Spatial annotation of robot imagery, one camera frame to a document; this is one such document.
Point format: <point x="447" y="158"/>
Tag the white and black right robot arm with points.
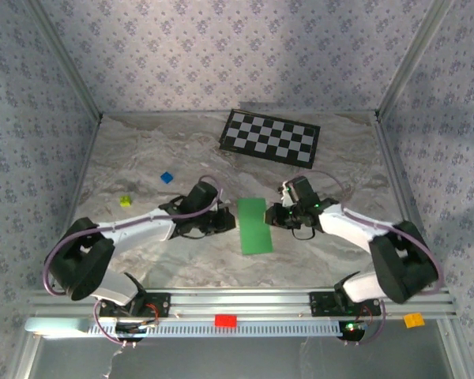
<point x="347" y="229"/>

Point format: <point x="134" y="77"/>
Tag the green paper sheet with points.
<point x="254" y="229"/>

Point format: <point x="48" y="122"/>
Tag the black white checkerboard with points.
<point x="268" y="138"/>

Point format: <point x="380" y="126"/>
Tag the aluminium frame bar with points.
<point x="162" y="113"/>
<point x="74" y="201"/>
<point x="402" y="197"/>

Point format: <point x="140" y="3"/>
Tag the wide aluminium mounting rail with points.
<point x="241" y="302"/>

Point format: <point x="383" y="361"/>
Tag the blue toy brick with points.
<point x="166" y="177"/>

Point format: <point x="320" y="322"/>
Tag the lime green toy brick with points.
<point x="126" y="201"/>

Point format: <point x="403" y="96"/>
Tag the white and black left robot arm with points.
<point x="142" y="229"/>

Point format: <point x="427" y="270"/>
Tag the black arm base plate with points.
<point x="158" y="306"/>
<point x="320" y="304"/>

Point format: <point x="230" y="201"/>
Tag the aluminium frame post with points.
<point x="68" y="59"/>
<point x="410" y="59"/>

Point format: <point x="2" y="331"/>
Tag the red toy brick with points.
<point x="225" y="320"/>

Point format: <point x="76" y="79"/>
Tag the orange toy brick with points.
<point x="414" y="320"/>

